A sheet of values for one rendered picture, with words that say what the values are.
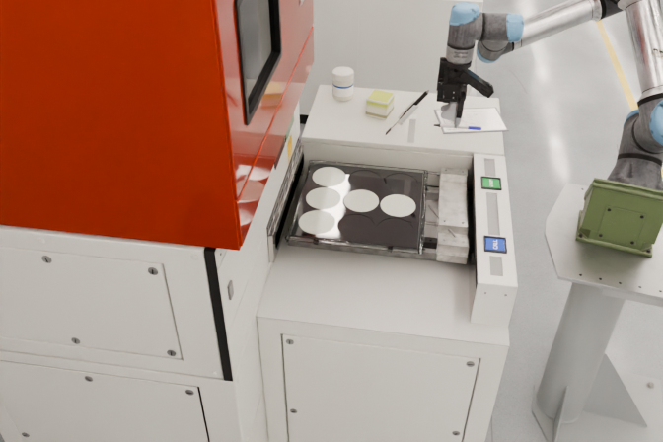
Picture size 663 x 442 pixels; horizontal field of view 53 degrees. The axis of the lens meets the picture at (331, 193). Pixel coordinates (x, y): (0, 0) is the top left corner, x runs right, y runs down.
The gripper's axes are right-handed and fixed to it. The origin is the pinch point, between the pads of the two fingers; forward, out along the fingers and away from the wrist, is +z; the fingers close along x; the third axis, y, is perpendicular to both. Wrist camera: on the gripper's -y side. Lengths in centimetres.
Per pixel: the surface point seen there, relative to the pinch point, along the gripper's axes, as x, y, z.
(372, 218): 27.8, 22.3, 16.4
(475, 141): -5.3, -6.3, 8.8
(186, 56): 82, 49, -54
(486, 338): 60, -8, 26
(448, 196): 12.3, 1.1, 17.9
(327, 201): 22.0, 35.9, 16.2
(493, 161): 3.4, -11.6, 10.0
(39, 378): 79, 99, 35
